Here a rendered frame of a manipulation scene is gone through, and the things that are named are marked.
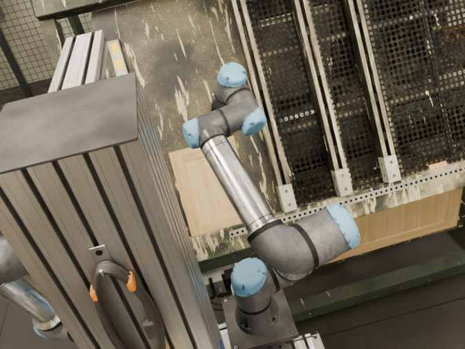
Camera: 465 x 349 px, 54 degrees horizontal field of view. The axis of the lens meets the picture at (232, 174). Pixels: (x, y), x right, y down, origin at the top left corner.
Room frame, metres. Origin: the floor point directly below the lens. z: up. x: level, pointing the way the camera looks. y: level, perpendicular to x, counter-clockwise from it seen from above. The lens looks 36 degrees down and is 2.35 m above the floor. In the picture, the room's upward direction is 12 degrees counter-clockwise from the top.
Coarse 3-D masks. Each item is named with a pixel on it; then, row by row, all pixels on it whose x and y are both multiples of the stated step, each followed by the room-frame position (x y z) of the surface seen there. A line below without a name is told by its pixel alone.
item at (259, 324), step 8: (272, 304) 0.93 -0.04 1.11; (240, 312) 0.93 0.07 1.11; (248, 312) 0.90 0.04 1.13; (256, 312) 0.90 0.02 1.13; (264, 312) 0.90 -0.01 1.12; (272, 312) 0.92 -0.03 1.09; (240, 320) 0.92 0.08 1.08; (248, 320) 0.90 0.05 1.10; (256, 320) 0.89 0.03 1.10; (264, 320) 0.89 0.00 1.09; (272, 320) 0.90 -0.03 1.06; (240, 328) 0.91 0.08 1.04; (248, 328) 0.89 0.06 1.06; (256, 328) 0.88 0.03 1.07; (264, 328) 0.88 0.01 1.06; (272, 328) 0.89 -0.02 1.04
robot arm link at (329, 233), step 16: (336, 208) 0.79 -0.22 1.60; (304, 224) 0.76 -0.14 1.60; (320, 224) 0.75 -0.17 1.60; (336, 224) 0.74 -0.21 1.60; (352, 224) 0.74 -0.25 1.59; (320, 240) 0.71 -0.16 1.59; (336, 240) 0.72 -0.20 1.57; (352, 240) 0.72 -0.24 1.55; (320, 256) 0.69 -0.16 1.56; (336, 256) 0.71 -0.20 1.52
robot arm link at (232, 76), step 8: (224, 64) 1.16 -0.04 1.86; (232, 64) 1.15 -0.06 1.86; (224, 72) 1.13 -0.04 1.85; (232, 72) 1.13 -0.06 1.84; (240, 72) 1.13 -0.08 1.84; (224, 80) 1.12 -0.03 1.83; (232, 80) 1.11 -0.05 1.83; (240, 80) 1.11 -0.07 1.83; (216, 88) 1.17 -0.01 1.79; (224, 88) 1.13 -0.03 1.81; (232, 88) 1.11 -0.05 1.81; (240, 88) 1.11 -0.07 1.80; (248, 88) 1.13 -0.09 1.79; (216, 96) 1.17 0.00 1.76; (224, 96) 1.12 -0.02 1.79; (224, 104) 1.16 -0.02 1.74
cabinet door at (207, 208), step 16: (176, 160) 1.75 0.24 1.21; (192, 160) 1.75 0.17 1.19; (176, 176) 1.71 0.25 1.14; (192, 176) 1.71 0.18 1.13; (208, 176) 1.71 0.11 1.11; (192, 192) 1.67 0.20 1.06; (208, 192) 1.67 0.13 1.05; (224, 192) 1.66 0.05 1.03; (192, 208) 1.63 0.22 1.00; (208, 208) 1.63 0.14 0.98; (224, 208) 1.62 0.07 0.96; (192, 224) 1.59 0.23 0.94; (208, 224) 1.59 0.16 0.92; (224, 224) 1.58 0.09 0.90
